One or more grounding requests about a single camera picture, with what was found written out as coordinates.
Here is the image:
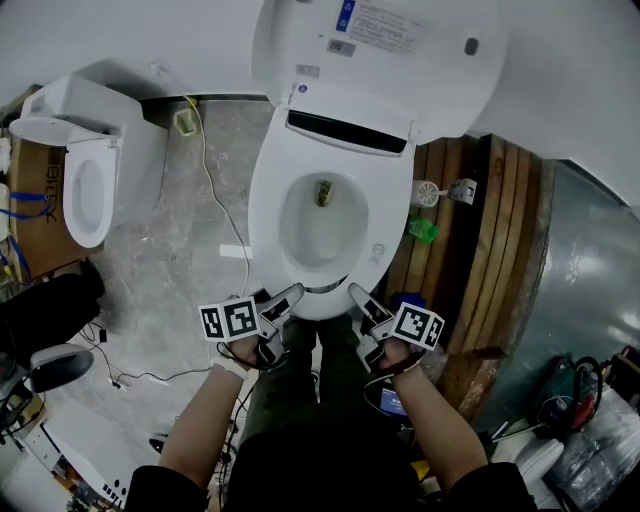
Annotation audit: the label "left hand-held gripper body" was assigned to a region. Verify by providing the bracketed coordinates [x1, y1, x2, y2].
[198, 294, 287, 366]

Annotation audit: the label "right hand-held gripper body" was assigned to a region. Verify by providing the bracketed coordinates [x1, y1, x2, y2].
[354, 301, 446, 375]

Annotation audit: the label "person's left forearm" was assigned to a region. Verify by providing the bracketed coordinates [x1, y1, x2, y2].
[158, 367, 246, 491]

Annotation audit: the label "person's right forearm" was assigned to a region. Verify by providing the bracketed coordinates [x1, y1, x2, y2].
[389, 369, 489, 489]

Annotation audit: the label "small white toilet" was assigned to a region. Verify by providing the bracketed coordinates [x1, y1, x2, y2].
[8, 73, 169, 250]

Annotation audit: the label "white smart toilet bowl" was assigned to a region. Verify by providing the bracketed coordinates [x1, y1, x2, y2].
[247, 79, 419, 322]

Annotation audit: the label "person's left hand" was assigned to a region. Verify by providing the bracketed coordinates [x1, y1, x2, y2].
[229, 335, 274, 372]

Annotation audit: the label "person's right hand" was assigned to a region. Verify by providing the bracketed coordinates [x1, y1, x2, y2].
[377, 335, 427, 379]

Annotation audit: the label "white wristband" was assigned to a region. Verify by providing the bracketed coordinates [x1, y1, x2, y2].
[210, 355, 249, 382]

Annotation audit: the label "person's dark green trousers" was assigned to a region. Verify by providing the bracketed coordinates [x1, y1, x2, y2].
[239, 314, 374, 446]

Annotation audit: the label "green spray bottle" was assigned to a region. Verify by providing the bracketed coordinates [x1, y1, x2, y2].
[407, 214, 440, 245]

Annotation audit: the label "wooden slat platform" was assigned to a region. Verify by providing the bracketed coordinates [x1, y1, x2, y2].
[384, 132, 554, 421]

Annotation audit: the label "person's black shirt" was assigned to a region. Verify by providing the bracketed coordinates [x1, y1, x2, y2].
[122, 414, 539, 512]

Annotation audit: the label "grey padded stool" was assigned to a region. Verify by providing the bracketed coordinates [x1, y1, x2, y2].
[28, 343, 95, 394]

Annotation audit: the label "teal metal platform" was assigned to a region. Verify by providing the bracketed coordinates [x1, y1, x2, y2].
[469, 158, 640, 436]

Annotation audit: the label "white box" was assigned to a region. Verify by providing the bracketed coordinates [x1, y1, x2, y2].
[0, 399, 151, 512]

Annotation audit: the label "yellow green cup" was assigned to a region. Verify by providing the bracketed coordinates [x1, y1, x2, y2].
[173, 107, 199, 137]

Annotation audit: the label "brown cardboard box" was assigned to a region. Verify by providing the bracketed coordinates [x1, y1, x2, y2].
[0, 132, 109, 286]

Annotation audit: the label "clear plastic wrapped bundle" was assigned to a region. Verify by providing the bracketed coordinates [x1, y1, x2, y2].
[544, 384, 640, 512]

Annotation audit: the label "black floor cable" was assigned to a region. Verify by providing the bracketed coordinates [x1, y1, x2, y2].
[84, 319, 214, 391]

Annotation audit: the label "white cable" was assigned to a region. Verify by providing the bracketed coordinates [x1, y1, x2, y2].
[182, 93, 252, 306]

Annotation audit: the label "blue strap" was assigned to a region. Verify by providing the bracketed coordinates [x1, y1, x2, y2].
[0, 192, 51, 281]

